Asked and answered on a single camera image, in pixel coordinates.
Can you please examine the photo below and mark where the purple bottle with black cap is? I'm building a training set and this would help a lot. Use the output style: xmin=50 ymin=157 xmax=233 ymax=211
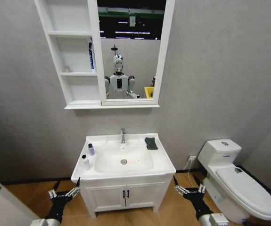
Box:
xmin=87 ymin=143 xmax=96 ymax=157

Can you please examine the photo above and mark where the cabinet mirror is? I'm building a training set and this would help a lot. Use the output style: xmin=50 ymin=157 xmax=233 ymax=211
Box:
xmin=97 ymin=0 xmax=168 ymax=100

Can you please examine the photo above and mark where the dark folded towel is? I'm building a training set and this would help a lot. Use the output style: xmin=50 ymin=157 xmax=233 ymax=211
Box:
xmin=144 ymin=136 xmax=159 ymax=151

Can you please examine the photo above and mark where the white bottle with black cap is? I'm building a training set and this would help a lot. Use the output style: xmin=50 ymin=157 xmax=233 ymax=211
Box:
xmin=82 ymin=154 xmax=91 ymax=171

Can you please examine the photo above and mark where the white wall cabinet with shelves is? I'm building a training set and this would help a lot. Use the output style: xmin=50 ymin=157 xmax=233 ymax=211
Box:
xmin=33 ymin=0 xmax=176 ymax=110

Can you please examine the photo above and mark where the white ceramic washbasin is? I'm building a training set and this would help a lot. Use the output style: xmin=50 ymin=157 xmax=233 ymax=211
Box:
xmin=70 ymin=132 xmax=177 ymax=182

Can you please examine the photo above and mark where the thin white cable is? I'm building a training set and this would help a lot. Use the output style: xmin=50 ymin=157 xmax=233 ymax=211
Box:
xmin=183 ymin=160 xmax=196 ymax=188

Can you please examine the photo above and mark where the white vanity cabinet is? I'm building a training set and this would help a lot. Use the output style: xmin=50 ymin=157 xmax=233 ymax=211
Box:
xmin=79 ymin=174 xmax=174 ymax=218

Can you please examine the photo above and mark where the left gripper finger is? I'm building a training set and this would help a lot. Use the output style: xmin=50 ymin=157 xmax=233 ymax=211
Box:
xmin=65 ymin=177 xmax=81 ymax=197
xmin=47 ymin=180 xmax=61 ymax=198

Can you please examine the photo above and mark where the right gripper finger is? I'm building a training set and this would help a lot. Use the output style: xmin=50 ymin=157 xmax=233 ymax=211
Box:
xmin=172 ymin=175 xmax=186 ymax=195
xmin=194 ymin=176 xmax=206 ymax=194

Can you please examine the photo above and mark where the white toilet lid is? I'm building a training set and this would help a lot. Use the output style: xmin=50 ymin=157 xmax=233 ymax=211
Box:
xmin=215 ymin=166 xmax=271 ymax=221

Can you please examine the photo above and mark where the white ceramic toilet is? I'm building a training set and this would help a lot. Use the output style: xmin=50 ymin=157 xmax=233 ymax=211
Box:
xmin=197 ymin=138 xmax=271 ymax=224

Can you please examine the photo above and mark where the blue white toothpaste tube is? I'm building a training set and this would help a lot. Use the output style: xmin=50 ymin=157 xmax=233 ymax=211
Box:
xmin=88 ymin=42 xmax=97 ymax=73

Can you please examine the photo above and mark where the white door panel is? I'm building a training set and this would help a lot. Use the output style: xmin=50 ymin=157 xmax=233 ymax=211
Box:
xmin=0 ymin=168 xmax=40 ymax=226

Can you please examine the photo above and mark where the white vanity door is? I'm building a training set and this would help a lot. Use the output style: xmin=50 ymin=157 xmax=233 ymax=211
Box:
xmin=85 ymin=184 xmax=127 ymax=212
xmin=126 ymin=182 xmax=164 ymax=209

